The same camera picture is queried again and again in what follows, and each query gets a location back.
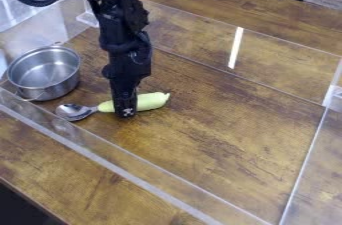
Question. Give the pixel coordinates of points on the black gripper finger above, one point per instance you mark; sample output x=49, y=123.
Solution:
x=124, y=103

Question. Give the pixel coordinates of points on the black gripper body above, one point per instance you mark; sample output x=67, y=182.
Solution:
x=128, y=67

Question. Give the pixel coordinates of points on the green handled metal spoon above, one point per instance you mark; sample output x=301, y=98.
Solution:
x=74, y=112

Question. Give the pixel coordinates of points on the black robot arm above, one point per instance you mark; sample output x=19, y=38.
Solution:
x=124, y=40

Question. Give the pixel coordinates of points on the small stainless steel pot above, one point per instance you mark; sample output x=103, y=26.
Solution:
x=45, y=73

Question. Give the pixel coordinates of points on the clear acrylic front barrier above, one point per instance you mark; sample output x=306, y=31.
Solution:
x=187, y=196

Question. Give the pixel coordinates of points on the clear acrylic triangle bracket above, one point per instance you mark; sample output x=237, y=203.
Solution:
x=86, y=15

